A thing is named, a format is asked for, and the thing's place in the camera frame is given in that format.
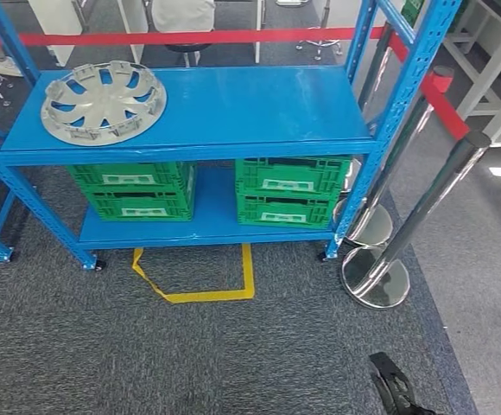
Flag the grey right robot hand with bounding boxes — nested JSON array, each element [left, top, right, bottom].
[[378, 374, 437, 415]]

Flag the red barrier belt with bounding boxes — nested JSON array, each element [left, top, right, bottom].
[[0, 25, 385, 48]]

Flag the white metal table frame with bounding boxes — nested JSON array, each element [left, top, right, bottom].
[[442, 0, 501, 147]]

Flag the white desk panel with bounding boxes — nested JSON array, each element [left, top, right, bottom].
[[27, 0, 83, 67], [116, 0, 150, 64], [254, 0, 264, 64]]

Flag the chrome round floor base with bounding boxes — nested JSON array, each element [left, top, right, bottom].
[[345, 66, 455, 248]]

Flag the green plastic crate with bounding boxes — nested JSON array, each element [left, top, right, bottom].
[[234, 156, 353, 230], [401, 0, 425, 28], [65, 162, 197, 223]]

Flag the dark barrier post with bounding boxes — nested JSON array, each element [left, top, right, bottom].
[[358, 22, 395, 112]]

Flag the chrome barrier stanchion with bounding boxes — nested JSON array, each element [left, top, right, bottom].
[[339, 130, 492, 310]]

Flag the grey wheel hubcap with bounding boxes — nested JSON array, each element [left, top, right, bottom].
[[40, 60, 168, 147]]

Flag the blue metal shelf rack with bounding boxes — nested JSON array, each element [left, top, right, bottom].
[[0, 0, 465, 271]]

